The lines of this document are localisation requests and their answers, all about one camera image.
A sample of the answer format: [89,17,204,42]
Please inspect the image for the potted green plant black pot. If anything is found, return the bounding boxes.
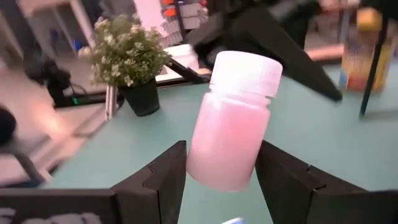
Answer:
[79,14,172,118]

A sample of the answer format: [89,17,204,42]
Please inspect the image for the wooden shelf black legs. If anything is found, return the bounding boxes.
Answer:
[358,0,398,118]

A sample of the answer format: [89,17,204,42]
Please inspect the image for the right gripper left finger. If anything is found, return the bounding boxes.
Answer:
[110,139,188,224]

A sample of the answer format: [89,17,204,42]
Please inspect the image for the small white medicine bottle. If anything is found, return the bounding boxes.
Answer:
[185,50,284,193]

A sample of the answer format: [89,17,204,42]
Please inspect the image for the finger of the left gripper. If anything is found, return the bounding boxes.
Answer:
[217,6,343,102]

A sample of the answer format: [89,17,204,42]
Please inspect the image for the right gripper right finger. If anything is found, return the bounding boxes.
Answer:
[254,139,371,224]

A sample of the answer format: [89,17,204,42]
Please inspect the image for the amber fish oil bottle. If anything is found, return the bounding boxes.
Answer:
[338,6,398,93]

